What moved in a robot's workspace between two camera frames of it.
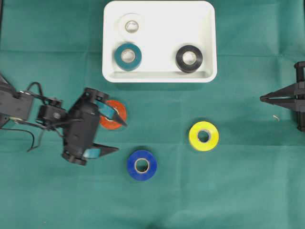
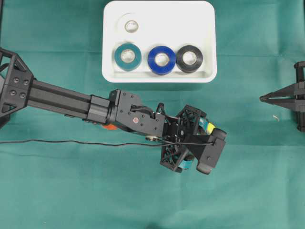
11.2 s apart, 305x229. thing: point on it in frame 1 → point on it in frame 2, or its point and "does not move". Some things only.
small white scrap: (277, 117) does not move
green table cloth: (190, 155) does not move
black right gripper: (299, 68) does not move
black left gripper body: (79, 125) → (177, 133)
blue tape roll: (152, 162) → (161, 60)
